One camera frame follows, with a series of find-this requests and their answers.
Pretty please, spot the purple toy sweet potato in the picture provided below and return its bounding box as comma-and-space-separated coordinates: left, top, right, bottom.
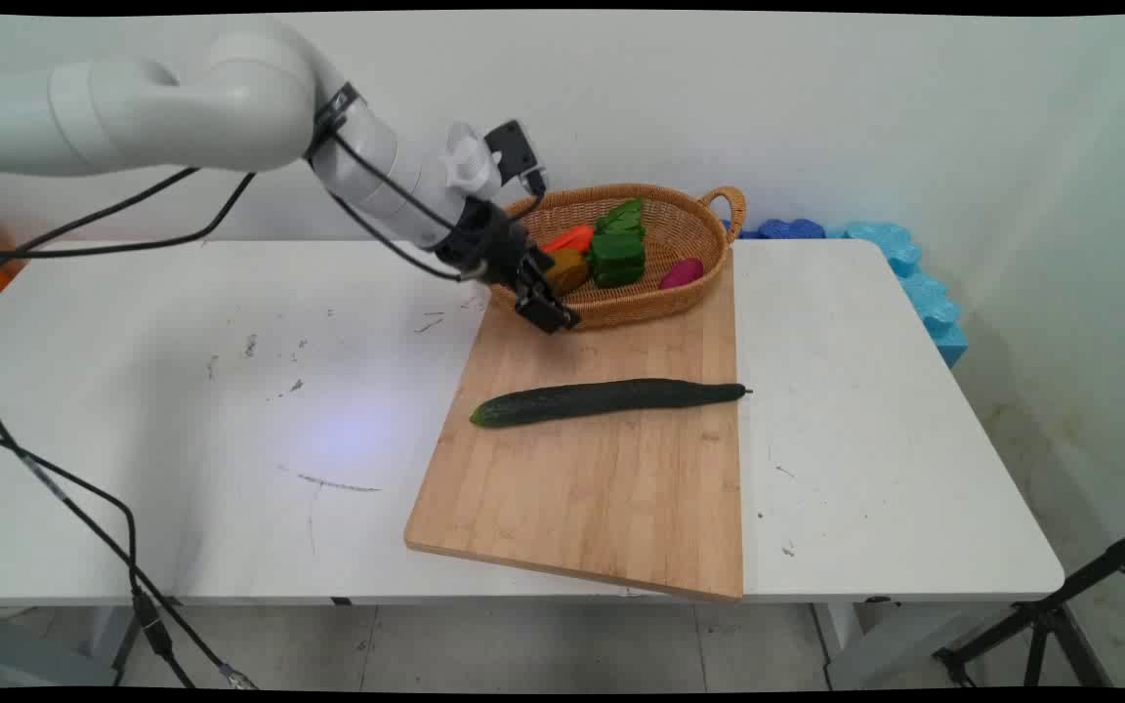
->
659, 257, 706, 291

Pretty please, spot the white table leg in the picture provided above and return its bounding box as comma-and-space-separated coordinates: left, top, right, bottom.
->
0, 605, 139, 688
810, 600, 1022, 690

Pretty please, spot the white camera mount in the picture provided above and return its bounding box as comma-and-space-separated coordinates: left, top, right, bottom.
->
442, 121, 506, 202

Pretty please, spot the green blocky toy vegetable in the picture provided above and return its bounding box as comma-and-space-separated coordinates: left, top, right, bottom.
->
589, 231, 647, 290

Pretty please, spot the orange toy carrot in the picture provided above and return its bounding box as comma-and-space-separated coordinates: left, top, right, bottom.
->
540, 224, 596, 256

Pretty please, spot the black tripod stand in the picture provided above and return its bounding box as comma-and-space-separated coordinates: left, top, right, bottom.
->
933, 521, 1125, 689

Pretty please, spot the thick black cable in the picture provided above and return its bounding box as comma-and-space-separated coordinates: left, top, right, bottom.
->
0, 172, 261, 690

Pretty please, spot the woven wicker basket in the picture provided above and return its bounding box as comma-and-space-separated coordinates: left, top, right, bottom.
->
489, 183, 748, 332

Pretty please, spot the dark blue foam piece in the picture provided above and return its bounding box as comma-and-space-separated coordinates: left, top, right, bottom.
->
721, 218, 829, 242

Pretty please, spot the light blue foam piece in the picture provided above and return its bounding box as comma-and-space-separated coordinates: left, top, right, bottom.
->
828, 221, 971, 369

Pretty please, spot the brown toy potato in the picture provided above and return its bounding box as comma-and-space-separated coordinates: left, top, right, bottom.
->
545, 248, 592, 298

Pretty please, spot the wooden cutting board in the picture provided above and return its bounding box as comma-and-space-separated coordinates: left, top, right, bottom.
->
403, 249, 746, 602

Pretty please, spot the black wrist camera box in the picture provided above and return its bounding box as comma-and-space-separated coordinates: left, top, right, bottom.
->
483, 119, 550, 197

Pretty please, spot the long dark green cucumber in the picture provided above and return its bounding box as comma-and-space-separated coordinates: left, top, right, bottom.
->
469, 378, 753, 430

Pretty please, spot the thin black cable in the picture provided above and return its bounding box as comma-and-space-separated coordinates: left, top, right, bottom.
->
0, 137, 485, 626

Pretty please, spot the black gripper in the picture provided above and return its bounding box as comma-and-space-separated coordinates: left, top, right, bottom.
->
435, 199, 582, 336

